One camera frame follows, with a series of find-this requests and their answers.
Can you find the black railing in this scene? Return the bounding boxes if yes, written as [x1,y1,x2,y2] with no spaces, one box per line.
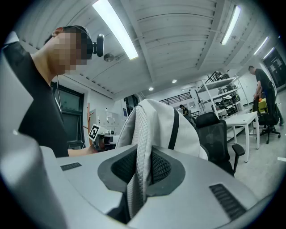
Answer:
[159,92,192,105]

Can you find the black mesh office chair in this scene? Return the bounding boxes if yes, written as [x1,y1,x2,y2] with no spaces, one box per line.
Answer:
[195,111,246,178]

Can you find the person's left forearm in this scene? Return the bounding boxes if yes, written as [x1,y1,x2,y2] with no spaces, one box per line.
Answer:
[67,144,98,157]

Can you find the person's head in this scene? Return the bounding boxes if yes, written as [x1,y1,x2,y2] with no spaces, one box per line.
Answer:
[43,25,93,76]

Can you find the dark framed window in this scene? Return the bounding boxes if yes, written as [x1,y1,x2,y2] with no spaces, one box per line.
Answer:
[50,82,85,150]

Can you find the light grey backpack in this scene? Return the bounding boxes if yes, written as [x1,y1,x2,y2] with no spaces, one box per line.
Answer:
[115,98,209,221]

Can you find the long ceiling light tube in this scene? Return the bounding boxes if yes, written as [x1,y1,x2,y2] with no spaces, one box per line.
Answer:
[92,0,139,60]
[220,5,242,46]
[253,36,269,56]
[263,47,275,59]

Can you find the white shelving rack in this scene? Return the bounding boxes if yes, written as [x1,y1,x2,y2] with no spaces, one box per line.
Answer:
[195,76,250,117]

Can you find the person's black shirt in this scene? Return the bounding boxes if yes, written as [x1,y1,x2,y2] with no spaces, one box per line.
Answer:
[2,41,69,158]

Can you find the white desk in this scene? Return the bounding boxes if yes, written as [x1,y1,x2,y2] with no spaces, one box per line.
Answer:
[223,111,261,163]

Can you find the dark window panel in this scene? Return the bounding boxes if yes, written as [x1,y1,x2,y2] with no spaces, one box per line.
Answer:
[262,48,286,89]

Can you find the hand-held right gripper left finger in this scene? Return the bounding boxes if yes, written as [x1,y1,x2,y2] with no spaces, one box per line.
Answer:
[40,144,139,215]

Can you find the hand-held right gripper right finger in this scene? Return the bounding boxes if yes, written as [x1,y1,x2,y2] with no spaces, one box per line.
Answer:
[126,144,276,229]

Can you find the thin headset cable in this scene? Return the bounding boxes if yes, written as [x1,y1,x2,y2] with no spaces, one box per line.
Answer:
[56,75,62,111]

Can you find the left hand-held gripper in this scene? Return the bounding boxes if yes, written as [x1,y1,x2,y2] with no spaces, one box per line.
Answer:
[88,123,102,154]

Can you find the black head-worn camera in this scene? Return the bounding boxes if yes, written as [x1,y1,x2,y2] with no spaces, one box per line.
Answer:
[92,34,105,58]

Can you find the wooden coat rack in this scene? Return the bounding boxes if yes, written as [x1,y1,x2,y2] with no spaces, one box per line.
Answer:
[83,102,96,144]

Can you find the black swivel chair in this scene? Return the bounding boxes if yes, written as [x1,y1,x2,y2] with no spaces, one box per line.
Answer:
[250,98,282,145]

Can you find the grey lockers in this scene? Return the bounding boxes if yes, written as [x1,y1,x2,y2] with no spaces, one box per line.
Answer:
[90,109,127,135]

